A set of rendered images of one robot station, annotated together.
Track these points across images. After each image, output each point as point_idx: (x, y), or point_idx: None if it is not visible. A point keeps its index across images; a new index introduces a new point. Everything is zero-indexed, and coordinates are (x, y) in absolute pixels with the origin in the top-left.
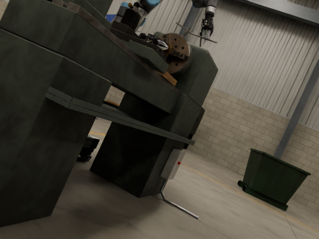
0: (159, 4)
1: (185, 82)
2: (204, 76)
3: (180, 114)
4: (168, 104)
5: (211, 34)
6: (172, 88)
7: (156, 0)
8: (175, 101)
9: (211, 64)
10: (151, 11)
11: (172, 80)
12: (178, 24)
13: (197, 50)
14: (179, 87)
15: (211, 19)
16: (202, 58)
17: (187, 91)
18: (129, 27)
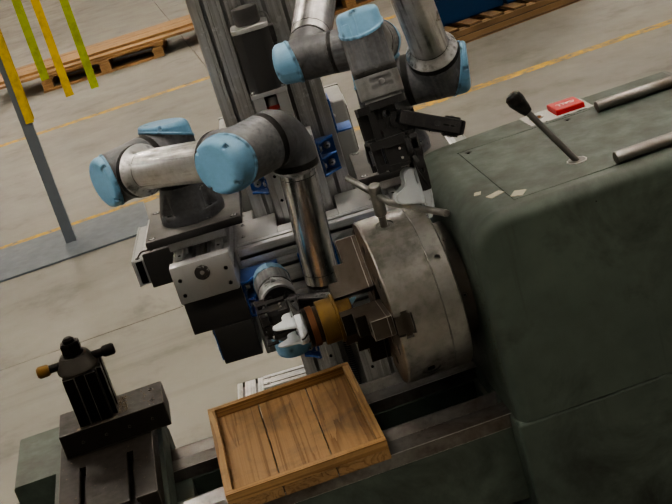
0: (427, 6)
1: (500, 373)
2: (607, 277)
3: (565, 486)
4: (445, 500)
5: (425, 181)
6: (397, 463)
7: (229, 175)
8: (505, 457)
9: (615, 210)
10: (434, 38)
11: (338, 466)
12: (351, 183)
13: (463, 238)
14: (502, 391)
15: (398, 119)
16: (480, 267)
17: (516, 408)
18: (70, 436)
